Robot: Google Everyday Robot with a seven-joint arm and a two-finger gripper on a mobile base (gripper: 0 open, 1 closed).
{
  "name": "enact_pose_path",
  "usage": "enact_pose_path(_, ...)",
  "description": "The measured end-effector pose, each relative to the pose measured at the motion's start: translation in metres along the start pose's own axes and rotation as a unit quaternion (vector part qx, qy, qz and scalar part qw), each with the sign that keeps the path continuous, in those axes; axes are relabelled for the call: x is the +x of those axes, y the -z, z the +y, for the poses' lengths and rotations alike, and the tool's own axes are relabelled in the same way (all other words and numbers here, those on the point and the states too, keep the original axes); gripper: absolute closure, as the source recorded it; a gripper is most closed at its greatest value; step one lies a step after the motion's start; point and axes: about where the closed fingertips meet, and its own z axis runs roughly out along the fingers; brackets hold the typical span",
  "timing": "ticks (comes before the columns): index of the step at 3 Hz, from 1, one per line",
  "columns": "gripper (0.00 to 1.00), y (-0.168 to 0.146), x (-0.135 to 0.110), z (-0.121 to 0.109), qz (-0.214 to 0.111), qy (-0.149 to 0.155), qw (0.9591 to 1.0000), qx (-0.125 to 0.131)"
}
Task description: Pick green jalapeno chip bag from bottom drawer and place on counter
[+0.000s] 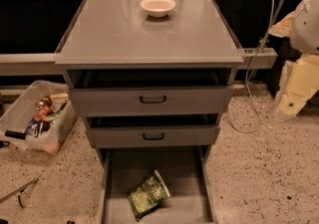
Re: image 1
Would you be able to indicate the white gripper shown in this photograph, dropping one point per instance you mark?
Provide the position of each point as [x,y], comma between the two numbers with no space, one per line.
[306,28]

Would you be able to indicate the green jalapeno chip bag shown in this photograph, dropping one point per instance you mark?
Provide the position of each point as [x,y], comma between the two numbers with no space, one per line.
[148,195]

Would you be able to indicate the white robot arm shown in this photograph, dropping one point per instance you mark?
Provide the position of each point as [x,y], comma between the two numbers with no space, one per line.
[302,28]

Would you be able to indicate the grey middle drawer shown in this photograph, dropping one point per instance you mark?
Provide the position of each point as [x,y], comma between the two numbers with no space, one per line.
[153,130]

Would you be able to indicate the grey drawer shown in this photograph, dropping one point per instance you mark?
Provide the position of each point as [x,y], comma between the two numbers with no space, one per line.
[153,130]
[148,92]
[182,170]

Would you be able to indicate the grey bottom drawer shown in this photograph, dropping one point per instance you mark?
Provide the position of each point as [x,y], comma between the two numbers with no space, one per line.
[182,170]

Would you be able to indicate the grey drawer cabinet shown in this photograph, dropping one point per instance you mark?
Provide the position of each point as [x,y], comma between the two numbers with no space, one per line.
[120,35]

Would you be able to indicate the grey top drawer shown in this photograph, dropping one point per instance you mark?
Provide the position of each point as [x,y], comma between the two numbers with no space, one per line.
[148,92]

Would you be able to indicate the white ceramic bowl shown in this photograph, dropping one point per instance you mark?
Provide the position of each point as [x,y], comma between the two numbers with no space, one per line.
[158,8]

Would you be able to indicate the snack packages in bin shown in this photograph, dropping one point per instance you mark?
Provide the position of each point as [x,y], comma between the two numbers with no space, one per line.
[48,109]

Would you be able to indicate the clear plastic storage bin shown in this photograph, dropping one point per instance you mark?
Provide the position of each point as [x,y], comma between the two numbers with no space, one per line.
[17,117]

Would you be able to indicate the metal bar on floor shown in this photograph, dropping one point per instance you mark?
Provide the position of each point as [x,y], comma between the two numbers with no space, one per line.
[20,192]

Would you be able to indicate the grey metal frame rail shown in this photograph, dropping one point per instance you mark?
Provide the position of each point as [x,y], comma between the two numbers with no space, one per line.
[44,64]

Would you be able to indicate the black handled tool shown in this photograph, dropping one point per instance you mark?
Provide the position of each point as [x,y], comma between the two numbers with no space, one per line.
[15,134]

